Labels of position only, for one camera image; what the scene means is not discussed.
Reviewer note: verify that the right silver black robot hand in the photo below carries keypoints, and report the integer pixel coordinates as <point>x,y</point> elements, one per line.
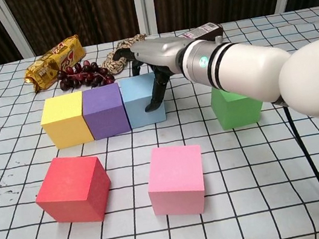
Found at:
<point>157,53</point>

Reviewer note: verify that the light blue foam cube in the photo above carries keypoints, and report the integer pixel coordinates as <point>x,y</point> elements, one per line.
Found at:
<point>140,104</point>

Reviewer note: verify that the purple foam cube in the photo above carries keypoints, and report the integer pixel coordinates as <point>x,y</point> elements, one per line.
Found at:
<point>105,116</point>

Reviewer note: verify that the yellow foam cube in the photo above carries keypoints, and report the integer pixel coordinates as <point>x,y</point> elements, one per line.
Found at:
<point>63,123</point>

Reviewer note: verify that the pink foam cube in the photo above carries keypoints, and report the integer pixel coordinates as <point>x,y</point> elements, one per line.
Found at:
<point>176,181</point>

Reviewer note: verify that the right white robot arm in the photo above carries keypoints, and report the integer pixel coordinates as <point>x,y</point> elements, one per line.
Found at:
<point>255,69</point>

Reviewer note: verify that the green foam cube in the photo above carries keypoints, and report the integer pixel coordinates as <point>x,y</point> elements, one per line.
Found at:
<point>238,112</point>

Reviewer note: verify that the red foam cube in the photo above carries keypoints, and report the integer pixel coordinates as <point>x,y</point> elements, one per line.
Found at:
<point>70,189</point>

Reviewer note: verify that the brown bottle white cap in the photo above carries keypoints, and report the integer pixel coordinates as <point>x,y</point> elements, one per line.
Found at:
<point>209,30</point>

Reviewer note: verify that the dark red grape bunch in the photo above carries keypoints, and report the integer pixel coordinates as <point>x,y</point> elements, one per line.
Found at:
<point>88,76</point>

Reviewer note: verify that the gold snack packet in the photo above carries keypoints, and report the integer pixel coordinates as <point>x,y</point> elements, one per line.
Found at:
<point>52,64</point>

